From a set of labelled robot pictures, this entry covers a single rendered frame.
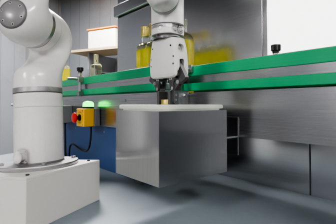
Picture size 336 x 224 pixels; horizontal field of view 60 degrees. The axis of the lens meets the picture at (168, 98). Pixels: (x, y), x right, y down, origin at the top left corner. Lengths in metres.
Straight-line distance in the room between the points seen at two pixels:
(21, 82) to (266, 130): 0.61
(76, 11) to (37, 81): 4.37
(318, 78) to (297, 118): 0.10
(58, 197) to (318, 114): 0.60
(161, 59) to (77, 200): 0.41
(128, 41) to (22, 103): 0.93
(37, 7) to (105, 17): 3.97
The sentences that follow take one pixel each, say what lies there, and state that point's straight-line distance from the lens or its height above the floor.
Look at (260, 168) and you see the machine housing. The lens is 1.03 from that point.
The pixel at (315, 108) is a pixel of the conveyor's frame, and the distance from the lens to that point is 0.70.
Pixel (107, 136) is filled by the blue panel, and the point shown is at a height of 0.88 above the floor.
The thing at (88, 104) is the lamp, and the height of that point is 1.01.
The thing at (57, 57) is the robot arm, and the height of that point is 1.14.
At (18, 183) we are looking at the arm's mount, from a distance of 0.69.
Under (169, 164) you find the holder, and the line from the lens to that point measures 0.62.
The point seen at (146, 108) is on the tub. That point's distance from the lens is 0.62.
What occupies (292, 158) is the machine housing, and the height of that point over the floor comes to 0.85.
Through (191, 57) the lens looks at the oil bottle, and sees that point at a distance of 1.03.
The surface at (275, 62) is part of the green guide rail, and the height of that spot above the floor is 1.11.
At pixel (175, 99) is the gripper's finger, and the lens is 0.72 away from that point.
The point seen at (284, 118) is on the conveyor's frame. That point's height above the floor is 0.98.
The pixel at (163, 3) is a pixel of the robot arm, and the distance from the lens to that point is 0.68.
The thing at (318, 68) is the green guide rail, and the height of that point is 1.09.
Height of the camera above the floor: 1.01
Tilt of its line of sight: 1 degrees up
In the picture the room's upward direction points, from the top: straight up
